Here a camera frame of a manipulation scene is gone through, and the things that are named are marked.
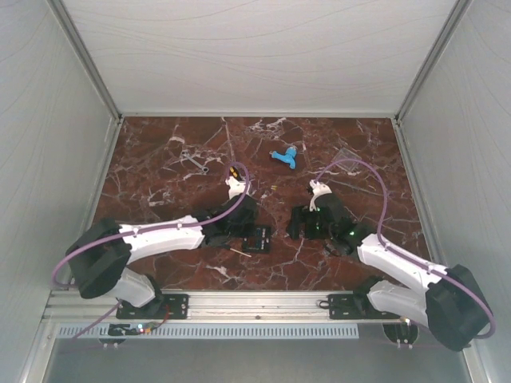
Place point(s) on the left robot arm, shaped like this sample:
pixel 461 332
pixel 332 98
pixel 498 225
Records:
pixel 103 268

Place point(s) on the aluminium front rail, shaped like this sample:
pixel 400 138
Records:
pixel 211 306

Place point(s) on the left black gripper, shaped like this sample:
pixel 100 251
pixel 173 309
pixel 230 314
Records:
pixel 250 228

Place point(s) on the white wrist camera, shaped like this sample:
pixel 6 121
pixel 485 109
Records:
pixel 236 187
pixel 317 189

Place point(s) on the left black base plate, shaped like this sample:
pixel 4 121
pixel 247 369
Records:
pixel 170 306

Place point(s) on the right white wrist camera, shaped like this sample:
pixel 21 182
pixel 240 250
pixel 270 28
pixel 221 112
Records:
pixel 317 189

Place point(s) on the blue plastic faucet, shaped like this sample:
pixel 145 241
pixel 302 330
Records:
pixel 288 157

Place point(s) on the black fuse box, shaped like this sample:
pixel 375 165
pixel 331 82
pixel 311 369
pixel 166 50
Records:
pixel 257 239

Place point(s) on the slotted grey cable duct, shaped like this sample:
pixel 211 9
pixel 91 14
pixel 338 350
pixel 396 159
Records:
pixel 224 331

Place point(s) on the clear fuse box lid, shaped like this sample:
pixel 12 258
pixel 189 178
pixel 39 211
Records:
pixel 346 160

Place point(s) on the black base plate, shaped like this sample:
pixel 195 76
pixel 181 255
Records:
pixel 353 306
pixel 170 306

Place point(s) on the silver wrench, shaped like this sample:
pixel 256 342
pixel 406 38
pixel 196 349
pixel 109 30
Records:
pixel 202 167

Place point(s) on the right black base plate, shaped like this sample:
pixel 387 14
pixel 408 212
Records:
pixel 353 306

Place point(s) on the yellow black screwdriver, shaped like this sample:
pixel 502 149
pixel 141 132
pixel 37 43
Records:
pixel 234 172

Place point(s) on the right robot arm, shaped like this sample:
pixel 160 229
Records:
pixel 446 300

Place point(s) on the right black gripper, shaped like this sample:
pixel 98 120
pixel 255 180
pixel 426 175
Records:
pixel 299 215

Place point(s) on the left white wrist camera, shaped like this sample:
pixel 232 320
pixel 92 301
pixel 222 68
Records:
pixel 236 187

